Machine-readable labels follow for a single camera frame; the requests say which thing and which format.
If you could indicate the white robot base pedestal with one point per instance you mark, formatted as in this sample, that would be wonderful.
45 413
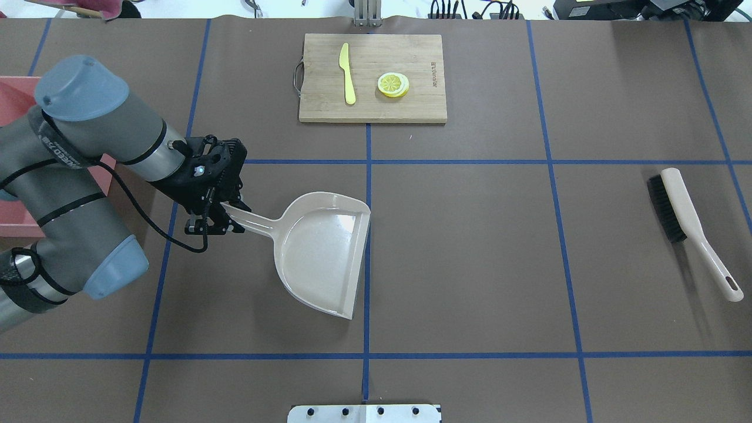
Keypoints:
366 413

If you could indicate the bamboo cutting board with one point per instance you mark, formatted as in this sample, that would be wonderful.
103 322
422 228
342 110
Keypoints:
419 57

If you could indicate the beige plastic dustpan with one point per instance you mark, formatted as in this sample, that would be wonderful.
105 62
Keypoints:
318 246

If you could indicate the aluminium frame post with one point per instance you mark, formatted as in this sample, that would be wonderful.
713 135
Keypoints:
367 13

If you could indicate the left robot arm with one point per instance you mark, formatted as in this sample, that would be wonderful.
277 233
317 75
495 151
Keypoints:
82 112

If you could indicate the beige hand brush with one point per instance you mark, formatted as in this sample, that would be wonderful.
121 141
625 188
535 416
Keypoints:
674 209

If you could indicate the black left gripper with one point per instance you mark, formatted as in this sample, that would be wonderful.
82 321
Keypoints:
180 189

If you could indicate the yellow plastic toy knife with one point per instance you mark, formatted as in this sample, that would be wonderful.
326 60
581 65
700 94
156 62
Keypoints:
344 64

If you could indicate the yellow toy lemon slice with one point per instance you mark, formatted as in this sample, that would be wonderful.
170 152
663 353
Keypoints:
393 84

